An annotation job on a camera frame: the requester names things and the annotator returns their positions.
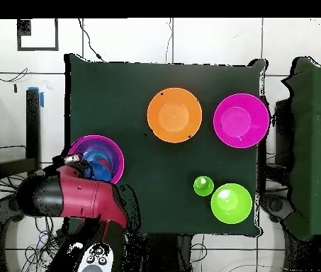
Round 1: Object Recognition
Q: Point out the translucent blue bowl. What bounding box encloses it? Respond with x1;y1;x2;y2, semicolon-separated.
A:
82;149;113;168

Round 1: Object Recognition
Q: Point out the purple plastic bowl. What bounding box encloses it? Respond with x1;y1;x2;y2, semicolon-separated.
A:
72;138;121;181

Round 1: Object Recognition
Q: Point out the dark blue bowl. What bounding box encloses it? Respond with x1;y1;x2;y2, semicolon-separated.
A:
84;161;113;183

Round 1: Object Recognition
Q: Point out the pink plastic bowl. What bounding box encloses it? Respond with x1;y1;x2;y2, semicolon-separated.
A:
213;93;271;149
67;135;125;185

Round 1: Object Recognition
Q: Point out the orange plastic bowl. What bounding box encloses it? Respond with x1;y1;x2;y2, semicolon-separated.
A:
147;87;203;144

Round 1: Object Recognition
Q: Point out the black stand with blue tape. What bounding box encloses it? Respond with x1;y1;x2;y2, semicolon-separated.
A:
0;86;46;182

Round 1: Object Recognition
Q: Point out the dark green tablecloth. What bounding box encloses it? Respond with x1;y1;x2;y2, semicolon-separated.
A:
64;53;269;237

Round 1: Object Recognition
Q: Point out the green plastic cup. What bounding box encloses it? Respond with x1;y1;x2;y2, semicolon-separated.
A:
193;176;215;197

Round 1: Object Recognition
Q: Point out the green plastic bowl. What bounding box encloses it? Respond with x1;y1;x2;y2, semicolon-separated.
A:
210;183;253;225

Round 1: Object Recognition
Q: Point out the black pedestal foot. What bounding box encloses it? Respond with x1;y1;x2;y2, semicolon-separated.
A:
260;192;295;225
0;195;25;225

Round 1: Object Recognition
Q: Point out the black floor cable tangle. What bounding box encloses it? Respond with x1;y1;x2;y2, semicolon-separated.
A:
0;169;64;272

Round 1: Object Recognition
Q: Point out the black cable with plug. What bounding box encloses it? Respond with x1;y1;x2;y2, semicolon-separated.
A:
77;18;106;62

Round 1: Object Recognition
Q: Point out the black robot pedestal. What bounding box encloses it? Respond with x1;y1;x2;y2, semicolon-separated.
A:
137;233;193;272

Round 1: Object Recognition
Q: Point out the black square floor frame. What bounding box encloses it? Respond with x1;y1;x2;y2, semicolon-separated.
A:
16;18;60;52

